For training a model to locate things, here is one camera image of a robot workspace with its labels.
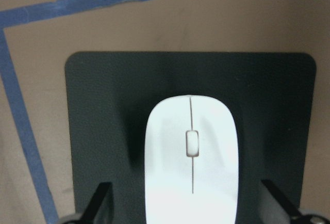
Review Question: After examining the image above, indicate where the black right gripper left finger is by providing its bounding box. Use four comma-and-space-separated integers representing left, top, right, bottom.
80, 182, 113, 223

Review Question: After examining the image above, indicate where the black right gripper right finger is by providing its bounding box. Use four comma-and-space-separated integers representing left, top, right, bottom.
260, 180, 309, 223

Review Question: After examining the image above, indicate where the white computer mouse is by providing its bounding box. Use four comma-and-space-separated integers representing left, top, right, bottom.
144, 95, 239, 223

